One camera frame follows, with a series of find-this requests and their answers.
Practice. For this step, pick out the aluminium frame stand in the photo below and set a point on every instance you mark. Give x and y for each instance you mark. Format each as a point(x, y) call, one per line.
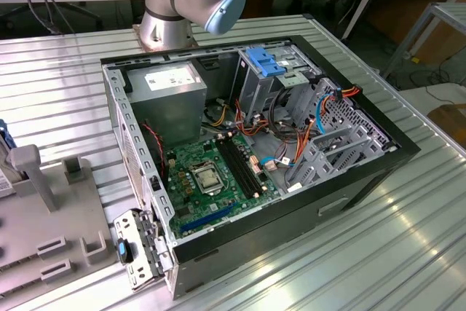
point(448, 8)

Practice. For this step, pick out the blue drive latch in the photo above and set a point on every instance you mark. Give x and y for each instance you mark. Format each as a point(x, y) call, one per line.
point(271, 68)

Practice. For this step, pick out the grey metal disk bay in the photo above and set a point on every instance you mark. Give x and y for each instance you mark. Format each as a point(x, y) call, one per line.
point(322, 161)

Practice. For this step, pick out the green motherboard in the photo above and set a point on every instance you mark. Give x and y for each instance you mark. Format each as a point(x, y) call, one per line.
point(198, 203)

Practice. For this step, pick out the grey power supply unit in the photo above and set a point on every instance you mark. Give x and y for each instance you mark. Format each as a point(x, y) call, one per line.
point(167, 114)

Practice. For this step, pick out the black case fan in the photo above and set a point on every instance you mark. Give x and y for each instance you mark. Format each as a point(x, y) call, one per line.
point(154, 143)

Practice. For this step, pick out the silver CPU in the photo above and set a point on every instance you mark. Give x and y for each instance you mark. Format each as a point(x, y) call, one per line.
point(207, 180)

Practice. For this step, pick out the black PC case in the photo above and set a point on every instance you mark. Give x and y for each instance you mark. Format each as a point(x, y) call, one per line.
point(255, 238)

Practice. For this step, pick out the grey parts rack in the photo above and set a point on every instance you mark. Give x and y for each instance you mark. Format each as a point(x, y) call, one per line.
point(29, 223)

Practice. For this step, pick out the CPU socket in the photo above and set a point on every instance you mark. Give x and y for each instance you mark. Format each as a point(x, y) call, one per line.
point(194, 172)

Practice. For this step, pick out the blue black latch tab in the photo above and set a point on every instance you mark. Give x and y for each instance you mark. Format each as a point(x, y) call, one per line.
point(123, 251)

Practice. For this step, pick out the large brown cardboard box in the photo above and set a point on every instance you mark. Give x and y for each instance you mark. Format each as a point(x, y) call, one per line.
point(437, 45)

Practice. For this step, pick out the grey card retainer bracket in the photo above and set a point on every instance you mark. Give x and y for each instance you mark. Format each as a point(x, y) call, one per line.
point(127, 227)

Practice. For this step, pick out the hard disk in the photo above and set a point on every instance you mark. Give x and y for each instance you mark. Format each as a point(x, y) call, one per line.
point(4, 183)

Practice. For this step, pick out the grey optical drive cage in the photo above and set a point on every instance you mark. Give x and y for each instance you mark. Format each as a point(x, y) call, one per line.
point(255, 89)

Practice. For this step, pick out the blue expansion slot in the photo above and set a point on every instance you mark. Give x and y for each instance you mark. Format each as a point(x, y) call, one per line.
point(209, 217)

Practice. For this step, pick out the flat brown cardboard box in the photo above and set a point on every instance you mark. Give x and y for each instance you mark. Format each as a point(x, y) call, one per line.
point(451, 121)

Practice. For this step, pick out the black RAM slot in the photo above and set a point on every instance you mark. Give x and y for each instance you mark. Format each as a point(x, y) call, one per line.
point(244, 167)
point(234, 167)
point(239, 167)
point(249, 167)

